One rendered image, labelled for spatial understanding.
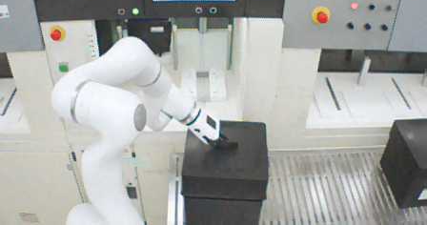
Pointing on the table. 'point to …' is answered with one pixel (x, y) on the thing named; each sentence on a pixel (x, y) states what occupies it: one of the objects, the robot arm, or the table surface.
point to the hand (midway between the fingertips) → (224, 141)
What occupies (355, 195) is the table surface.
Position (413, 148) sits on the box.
